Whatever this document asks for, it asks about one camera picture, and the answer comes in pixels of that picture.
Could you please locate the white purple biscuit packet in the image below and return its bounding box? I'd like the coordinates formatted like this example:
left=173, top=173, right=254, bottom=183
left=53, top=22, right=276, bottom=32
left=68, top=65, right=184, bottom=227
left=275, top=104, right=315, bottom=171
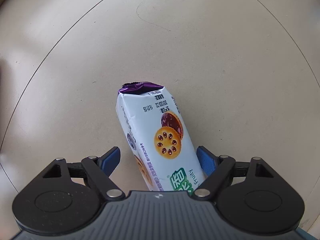
left=116, top=82, right=205, bottom=194

